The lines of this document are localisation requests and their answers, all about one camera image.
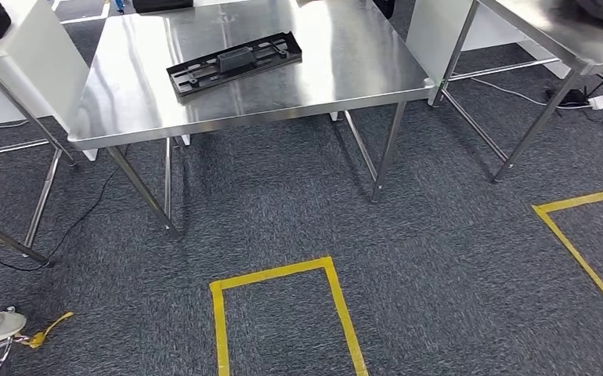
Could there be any white floor cable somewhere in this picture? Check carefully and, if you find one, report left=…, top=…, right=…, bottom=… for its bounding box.
left=470, top=78, right=593, bottom=110

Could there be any black plastic plate bracket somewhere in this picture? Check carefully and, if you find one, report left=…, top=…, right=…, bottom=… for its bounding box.
left=166, top=31, right=304, bottom=98

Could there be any black zip case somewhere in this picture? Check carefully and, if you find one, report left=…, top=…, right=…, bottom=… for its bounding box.
left=132, top=0, right=194, bottom=15

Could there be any stainless steel table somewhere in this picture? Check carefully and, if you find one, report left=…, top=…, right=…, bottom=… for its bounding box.
left=0, top=36, right=79, bottom=266
left=67, top=0, right=436, bottom=240
left=428, top=0, right=603, bottom=184

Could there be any crumpled yellow tape scrap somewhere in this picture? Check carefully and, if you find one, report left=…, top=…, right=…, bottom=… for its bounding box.
left=21, top=311, right=74, bottom=349

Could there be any yellow floor tape square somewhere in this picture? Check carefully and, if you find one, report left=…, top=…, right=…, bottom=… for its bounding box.
left=208, top=256, right=370, bottom=376
left=532, top=186, right=603, bottom=316

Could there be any white desk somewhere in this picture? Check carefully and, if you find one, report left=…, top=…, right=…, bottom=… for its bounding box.
left=0, top=0, right=99, bottom=162
left=405, top=0, right=573, bottom=80

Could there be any black floor cable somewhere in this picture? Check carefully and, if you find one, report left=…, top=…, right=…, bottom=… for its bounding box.
left=0, top=145, right=132, bottom=273

